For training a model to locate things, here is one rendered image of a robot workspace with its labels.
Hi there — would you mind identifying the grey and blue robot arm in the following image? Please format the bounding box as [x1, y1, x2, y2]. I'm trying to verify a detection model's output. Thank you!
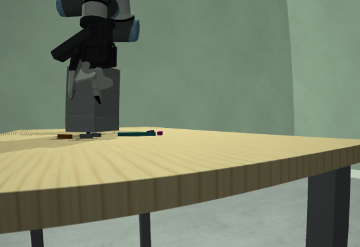
[51, 0, 140, 62]

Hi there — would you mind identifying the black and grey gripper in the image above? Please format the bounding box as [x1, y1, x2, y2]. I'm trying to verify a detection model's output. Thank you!
[68, 16, 117, 104]

